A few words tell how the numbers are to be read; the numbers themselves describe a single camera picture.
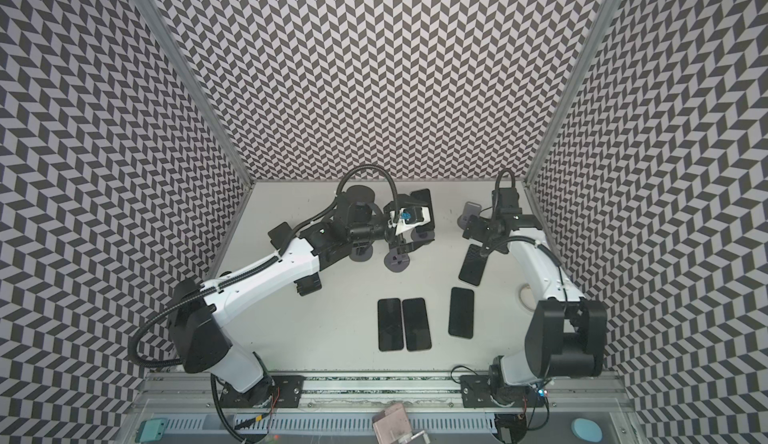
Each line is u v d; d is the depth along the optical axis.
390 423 0.65
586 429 0.68
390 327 0.83
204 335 0.47
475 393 0.73
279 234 0.92
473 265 0.94
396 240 0.58
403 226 0.57
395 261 0.91
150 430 0.65
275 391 0.71
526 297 0.89
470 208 1.01
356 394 0.74
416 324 0.83
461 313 0.84
